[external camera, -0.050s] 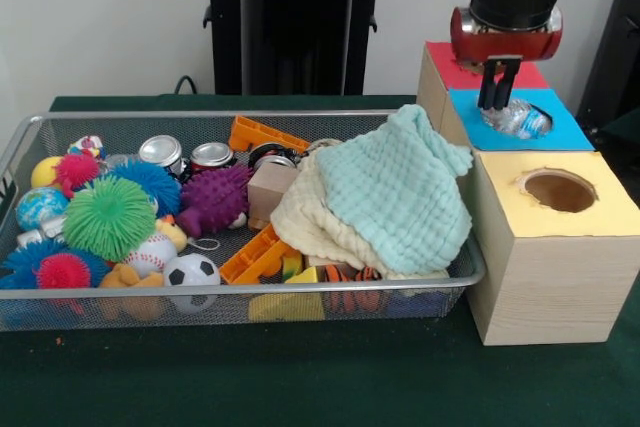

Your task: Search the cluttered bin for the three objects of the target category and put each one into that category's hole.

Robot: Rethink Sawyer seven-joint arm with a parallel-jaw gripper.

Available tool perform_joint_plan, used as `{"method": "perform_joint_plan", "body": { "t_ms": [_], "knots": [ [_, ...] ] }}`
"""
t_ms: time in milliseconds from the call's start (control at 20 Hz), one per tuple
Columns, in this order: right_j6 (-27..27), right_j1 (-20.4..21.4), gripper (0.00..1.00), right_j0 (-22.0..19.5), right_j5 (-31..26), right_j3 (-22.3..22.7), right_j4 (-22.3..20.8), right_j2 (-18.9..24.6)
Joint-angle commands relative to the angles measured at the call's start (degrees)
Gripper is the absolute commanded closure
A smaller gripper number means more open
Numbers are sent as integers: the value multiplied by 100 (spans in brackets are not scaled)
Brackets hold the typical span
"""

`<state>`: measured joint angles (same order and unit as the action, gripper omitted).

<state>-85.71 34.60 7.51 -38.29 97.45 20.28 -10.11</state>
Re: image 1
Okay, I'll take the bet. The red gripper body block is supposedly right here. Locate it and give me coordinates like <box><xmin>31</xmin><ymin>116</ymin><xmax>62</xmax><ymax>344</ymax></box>
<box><xmin>449</xmin><ymin>5</ymin><xmax>564</xmax><ymax>64</ymax></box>

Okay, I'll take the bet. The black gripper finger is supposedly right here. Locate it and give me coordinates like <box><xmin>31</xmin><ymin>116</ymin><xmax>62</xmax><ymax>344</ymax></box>
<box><xmin>478</xmin><ymin>60</ymin><xmax>501</xmax><ymax>111</ymax></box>
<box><xmin>497</xmin><ymin>57</ymin><xmax>522</xmax><ymax>112</ymax></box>

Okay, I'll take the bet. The crushed clear plastic bottle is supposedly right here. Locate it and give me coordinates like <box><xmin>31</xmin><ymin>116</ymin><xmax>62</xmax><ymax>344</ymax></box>
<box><xmin>481</xmin><ymin>99</ymin><xmax>554</xmax><ymax>141</ymax></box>

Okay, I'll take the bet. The mint waffle cloth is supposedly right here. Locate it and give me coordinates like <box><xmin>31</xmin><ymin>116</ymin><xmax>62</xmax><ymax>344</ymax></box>
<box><xmin>315</xmin><ymin>104</ymin><xmax>474</xmax><ymax>274</ymax></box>

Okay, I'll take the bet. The cream waffle cloth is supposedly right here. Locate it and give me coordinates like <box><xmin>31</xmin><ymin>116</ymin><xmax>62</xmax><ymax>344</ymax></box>
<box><xmin>270</xmin><ymin>149</ymin><xmax>451</xmax><ymax>281</ymax></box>

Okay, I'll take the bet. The purple spiky ball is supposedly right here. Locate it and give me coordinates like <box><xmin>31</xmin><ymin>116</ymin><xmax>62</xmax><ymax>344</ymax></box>
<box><xmin>177</xmin><ymin>164</ymin><xmax>255</xmax><ymax>238</ymax></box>

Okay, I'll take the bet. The silver drink can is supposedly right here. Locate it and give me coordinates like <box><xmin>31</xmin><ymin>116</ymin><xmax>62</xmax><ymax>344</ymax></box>
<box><xmin>189</xmin><ymin>141</ymin><xmax>235</xmax><ymax>171</ymax></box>
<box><xmin>138</xmin><ymin>134</ymin><xmax>184</xmax><ymax>171</ymax></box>

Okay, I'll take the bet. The green spiky ball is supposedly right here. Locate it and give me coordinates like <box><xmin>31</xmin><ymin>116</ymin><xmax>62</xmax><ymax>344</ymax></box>
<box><xmin>63</xmin><ymin>175</ymin><xmax>159</xmax><ymax>263</ymax></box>

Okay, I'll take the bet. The wooden box with three holes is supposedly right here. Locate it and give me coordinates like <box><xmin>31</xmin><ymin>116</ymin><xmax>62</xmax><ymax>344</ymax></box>
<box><xmin>415</xmin><ymin>39</ymin><xmax>640</xmax><ymax>346</ymax></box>

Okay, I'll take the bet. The black chair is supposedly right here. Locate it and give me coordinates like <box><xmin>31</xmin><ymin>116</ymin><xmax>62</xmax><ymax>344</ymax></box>
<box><xmin>574</xmin><ymin>0</ymin><xmax>640</xmax><ymax>148</ymax></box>

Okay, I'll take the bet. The orange flat toy plate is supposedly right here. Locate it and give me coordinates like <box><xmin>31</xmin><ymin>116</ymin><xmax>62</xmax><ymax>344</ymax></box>
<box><xmin>228</xmin><ymin>115</ymin><xmax>312</xmax><ymax>154</ymax></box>

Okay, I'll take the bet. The orange toy brick with pegs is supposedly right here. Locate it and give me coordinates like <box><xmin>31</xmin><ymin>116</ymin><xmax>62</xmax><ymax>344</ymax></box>
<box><xmin>219</xmin><ymin>224</ymin><xmax>305</xmax><ymax>284</ymax></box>

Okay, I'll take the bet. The dark green table cloth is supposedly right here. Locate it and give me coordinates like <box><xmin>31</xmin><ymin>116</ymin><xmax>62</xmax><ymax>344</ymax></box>
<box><xmin>0</xmin><ymin>94</ymin><xmax>640</xmax><ymax>427</ymax></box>

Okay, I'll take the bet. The small soccer ball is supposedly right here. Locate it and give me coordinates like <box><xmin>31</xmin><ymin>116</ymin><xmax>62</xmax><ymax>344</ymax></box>
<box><xmin>163</xmin><ymin>252</ymin><xmax>222</xmax><ymax>313</ymax></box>

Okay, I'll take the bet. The blue spiky toy with eyes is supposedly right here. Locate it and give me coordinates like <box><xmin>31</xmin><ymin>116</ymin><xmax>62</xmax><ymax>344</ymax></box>
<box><xmin>89</xmin><ymin>157</ymin><xmax>182</xmax><ymax>218</ymax></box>

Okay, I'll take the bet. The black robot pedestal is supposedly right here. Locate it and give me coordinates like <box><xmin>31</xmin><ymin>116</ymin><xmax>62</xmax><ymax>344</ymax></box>
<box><xmin>192</xmin><ymin>0</ymin><xmax>404</xmax><ymax>96</ymax></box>

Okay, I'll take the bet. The black pedestal cable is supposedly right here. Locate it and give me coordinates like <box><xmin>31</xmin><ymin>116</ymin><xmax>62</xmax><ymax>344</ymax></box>
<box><xmin>173</xmin><ymin>75</ymin><xmax>217</xmax><ymax>95</ymax></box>

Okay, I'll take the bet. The wire mesh bin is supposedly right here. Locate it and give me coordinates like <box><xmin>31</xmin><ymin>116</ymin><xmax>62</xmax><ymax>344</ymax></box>
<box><xmin>0</xmin><ymin>107</ymin><xmax>487</xmax><ymax>332</ymax></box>

